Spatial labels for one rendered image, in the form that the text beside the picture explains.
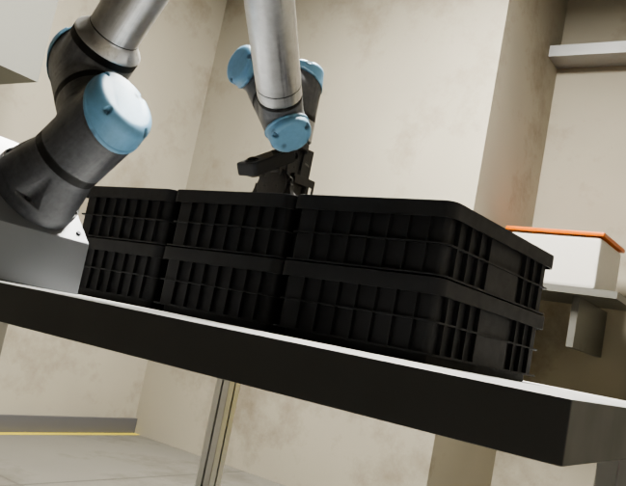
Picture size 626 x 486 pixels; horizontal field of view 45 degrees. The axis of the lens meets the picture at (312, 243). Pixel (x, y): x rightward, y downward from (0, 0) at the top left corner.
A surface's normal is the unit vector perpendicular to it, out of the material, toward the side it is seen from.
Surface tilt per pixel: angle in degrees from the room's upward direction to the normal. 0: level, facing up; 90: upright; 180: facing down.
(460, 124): 90
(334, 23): 90
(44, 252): 90
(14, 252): 90
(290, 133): 136
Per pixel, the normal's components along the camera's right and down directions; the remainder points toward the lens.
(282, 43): 0.41, 0.70
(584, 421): 0.81, 0.09
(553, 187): -0.55, -0.21
